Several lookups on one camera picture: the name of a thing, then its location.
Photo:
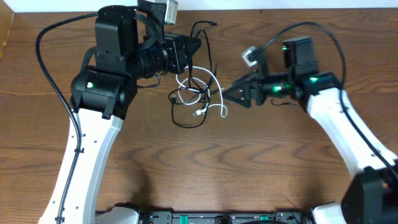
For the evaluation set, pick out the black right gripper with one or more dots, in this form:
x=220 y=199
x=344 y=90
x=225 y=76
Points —
x=254 y=91

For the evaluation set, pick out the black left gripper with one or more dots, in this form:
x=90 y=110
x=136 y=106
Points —
x=178 y=53

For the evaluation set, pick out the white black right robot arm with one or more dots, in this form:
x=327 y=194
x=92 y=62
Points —
x=372 y=194

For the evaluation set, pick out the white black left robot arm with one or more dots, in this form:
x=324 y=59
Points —
x=130 y=44

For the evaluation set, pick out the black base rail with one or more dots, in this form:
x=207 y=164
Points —
x=278 y=216

